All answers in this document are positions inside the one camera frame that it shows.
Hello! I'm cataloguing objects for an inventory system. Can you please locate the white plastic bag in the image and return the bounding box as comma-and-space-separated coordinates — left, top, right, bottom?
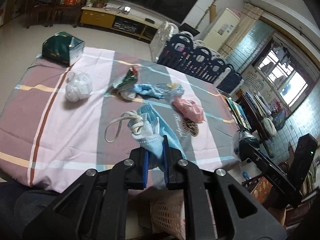
65, 71, 91, 102

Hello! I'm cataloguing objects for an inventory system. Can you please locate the beige curtain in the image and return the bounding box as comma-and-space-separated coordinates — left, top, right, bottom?
220, 4, 264, 58

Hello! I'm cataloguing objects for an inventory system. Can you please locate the row of wall posters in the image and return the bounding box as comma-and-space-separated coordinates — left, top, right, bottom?
244, 71, 275, 98

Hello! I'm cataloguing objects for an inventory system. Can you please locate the striped pink grey bedsheet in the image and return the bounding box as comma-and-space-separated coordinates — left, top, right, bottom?
0, 45, 242, 193

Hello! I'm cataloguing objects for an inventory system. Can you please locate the clear plastic bag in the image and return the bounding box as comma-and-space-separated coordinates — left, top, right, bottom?
155, 82, 185, 101

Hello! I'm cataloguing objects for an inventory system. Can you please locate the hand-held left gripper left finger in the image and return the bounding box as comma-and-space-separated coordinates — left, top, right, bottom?
29, 148, 150, 240

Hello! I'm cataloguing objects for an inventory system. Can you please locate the blue plastic wrapper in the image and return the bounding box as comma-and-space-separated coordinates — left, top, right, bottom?
132, 83, 164, 98

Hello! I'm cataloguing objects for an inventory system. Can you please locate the window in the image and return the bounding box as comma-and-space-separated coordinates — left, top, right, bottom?
252, 32, 315, 108

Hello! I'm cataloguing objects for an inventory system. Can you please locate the potted green plant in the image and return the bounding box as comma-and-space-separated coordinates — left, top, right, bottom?
88, 0, 110, 8

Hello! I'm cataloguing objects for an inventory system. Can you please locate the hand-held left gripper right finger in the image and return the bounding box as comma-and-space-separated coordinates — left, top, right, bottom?
162, 135, 288, 240

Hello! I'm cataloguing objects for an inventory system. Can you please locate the white plastic trash basket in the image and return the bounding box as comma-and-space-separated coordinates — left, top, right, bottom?
149, 192, 187, 240

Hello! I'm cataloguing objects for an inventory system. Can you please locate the white standing air conditioner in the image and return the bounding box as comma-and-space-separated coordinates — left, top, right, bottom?
200, 7, 242, 53

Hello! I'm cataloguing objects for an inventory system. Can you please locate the clear plastic wrap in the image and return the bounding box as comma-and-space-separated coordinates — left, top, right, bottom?
119, 89, 137, 101

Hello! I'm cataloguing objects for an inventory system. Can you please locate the dark wooden chair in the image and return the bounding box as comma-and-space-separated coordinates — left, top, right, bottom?
26, 0, 54, 29
51, 0, 83, 28

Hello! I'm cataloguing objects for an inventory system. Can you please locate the black monitor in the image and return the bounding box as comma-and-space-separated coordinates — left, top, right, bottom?
179, 22, 200, 37

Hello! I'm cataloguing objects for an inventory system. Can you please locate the green vine garland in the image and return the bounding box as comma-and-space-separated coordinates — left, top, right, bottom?
205, 0, 225, 23

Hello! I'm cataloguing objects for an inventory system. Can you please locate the grey green cushion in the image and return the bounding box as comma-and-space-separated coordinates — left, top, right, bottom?
261, 117, 277, 137

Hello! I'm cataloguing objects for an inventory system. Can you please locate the person's leg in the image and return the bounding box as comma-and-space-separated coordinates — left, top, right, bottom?
0, 180, 65, 240

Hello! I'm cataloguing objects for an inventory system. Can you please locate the dark foil wrapper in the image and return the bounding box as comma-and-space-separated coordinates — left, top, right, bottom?
232, 129, 261, 162

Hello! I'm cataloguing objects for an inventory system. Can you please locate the green tissue box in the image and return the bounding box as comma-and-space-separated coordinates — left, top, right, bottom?
41, 31, 85, 67

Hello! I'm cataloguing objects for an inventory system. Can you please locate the black audio receiver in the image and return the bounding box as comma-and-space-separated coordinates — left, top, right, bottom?
112, 21, 139, 34

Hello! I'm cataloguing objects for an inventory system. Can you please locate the pink plastic bag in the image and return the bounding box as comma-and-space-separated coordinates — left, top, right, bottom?
172, 97, 206, 123

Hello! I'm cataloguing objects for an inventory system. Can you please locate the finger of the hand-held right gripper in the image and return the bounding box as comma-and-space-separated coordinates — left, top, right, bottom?
246, 148, 262, 170

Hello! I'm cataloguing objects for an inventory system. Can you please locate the navy white playpen fence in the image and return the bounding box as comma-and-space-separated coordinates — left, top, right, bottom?
149, 21, 244, 94

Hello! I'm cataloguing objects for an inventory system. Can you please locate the wooden television cabinet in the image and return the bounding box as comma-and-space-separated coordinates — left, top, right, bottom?
80, 5, 160, 42

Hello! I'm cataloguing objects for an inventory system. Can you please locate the stack of books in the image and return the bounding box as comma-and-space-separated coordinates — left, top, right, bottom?
244, 91, 270, 118

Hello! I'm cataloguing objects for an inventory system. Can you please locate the spread of picture books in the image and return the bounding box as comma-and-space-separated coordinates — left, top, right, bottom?
224, 96, 253, 130

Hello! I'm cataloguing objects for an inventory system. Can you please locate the blue face mask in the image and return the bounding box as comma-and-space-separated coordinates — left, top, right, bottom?
104, 102, 187, 164

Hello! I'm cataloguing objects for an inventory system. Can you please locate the dark wooden side table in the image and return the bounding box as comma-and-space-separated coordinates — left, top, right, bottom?
235, 90, 278, 140

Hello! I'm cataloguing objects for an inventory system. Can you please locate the green red snack wrapper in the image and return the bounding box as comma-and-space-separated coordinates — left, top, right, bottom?
112, 66, 139, 90

